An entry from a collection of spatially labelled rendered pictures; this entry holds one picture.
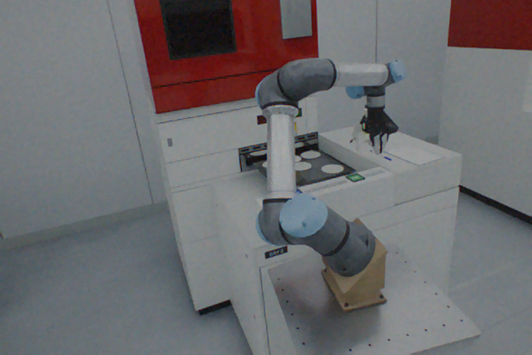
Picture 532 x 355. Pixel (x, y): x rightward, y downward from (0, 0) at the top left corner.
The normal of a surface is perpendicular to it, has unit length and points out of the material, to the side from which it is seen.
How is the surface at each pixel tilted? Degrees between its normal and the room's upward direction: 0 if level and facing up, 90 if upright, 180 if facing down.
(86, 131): 90
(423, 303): 0
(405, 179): 90
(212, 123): 90
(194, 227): 90
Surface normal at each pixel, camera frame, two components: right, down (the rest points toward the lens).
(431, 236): 0.36, 0.30
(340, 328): -0.09, -0.93
